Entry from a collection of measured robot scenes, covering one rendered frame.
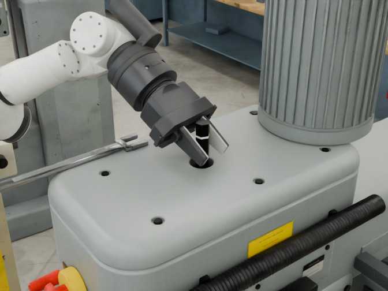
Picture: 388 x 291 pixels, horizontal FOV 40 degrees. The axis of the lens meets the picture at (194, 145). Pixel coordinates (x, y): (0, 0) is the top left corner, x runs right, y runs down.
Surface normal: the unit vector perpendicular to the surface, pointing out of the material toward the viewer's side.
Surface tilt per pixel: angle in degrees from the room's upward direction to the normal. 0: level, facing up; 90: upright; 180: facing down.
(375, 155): 0
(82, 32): 63
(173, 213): 0
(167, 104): 30
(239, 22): 90
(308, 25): 90
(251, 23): 90
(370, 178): 4
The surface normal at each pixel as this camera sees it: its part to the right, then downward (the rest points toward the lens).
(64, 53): 0.88, -0.32
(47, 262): 0.00, -0.88
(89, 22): -0.37, 0.00
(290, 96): -0.64, 0.37
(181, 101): 0.38, -0.60
